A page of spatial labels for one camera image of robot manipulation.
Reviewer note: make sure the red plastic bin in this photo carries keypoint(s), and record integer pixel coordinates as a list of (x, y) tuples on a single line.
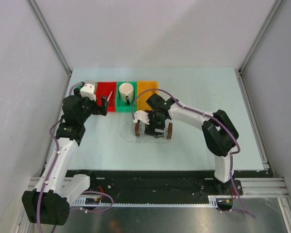
[(107, 89)]

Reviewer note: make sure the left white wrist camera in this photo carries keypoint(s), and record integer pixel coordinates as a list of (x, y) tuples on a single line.
[(89, 90)]

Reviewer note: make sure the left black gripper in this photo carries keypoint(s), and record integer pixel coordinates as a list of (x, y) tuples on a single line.
[(103, 109)]

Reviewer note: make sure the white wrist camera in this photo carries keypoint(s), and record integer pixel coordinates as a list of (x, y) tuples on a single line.
[(141, 116), (89, 90)]

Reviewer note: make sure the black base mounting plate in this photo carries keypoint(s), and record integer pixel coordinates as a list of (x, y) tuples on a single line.
[(152, 187)]

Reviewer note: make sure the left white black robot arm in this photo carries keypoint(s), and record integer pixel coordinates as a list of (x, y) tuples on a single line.
[(50, 200)]

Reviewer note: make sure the cream enamel mug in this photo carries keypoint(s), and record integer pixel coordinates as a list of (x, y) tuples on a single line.
[(126, 93)]

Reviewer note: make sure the yellow plastic bin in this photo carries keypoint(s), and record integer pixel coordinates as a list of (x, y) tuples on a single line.
[(141, 87)]

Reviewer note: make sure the clear oval glass tray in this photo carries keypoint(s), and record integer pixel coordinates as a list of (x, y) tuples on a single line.
[(127, 134)]

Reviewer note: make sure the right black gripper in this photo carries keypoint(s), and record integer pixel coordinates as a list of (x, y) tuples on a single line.
[(150, 129)]

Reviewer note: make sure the clear holder with brown ends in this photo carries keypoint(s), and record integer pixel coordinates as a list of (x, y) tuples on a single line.
[(140, 128)]

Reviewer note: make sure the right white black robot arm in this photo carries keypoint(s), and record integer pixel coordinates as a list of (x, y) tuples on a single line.
[(219, 133)]

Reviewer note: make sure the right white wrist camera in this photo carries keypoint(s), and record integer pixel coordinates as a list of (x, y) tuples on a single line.
[(141, 116)]

